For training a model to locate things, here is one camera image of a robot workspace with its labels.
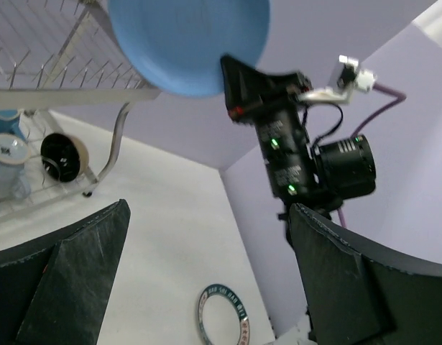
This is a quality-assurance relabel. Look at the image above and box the light blue plate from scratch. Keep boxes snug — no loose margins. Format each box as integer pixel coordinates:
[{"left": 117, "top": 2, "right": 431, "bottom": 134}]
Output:
[{"left": 107, "top": 0, "right": 271, "bottom": 97}]

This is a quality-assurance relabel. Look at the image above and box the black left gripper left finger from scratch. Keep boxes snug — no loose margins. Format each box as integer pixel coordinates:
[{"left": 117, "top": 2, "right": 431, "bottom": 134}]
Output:
[{"left": 0, "top": 199, "right": 131, "bottom": 344}]

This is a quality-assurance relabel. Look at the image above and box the light grey cup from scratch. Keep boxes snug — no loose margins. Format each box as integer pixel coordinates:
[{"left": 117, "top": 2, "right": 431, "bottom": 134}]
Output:
[{"left": 0, "top": 133, "right": 32, "bottom": 201}]

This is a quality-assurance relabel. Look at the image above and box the stainless steel dish rack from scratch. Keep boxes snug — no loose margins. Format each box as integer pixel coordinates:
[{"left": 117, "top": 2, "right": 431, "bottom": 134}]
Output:
[{"left": 0, "top": 1, "right": 159, "bottom": 220}]

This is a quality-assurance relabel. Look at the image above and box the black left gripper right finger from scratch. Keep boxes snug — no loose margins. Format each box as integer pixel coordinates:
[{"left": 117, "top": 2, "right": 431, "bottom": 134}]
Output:
[{"left": 289, "top": 204, "right": 442, "bottom": 344}]

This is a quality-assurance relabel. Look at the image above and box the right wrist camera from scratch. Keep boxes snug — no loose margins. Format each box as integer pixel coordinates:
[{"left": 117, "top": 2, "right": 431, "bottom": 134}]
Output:
[{"left": 298, "top": 55, "right": 377, "bottom": 105}]

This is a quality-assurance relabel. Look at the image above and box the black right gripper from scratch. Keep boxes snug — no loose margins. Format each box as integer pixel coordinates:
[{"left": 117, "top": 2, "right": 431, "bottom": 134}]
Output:
[{"left": 220, "top": 55, "right": 316, "bottom": 198}]

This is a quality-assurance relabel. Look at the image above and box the black bowl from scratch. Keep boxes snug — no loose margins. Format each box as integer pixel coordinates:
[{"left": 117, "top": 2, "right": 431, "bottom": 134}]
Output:
[{"left": 40, "top": 133, "right": 89, "bottom": 183}]

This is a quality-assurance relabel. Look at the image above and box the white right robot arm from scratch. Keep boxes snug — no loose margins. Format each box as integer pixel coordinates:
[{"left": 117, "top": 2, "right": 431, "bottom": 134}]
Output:
[{"left": 220, "top": 55, "right": 376, "bottom": 221}]

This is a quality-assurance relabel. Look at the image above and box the white plate green rim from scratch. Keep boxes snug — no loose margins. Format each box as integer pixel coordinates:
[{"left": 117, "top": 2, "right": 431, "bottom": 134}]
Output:
[{"left": 195, "top": 283, "right": 251, "bottom": 345}]

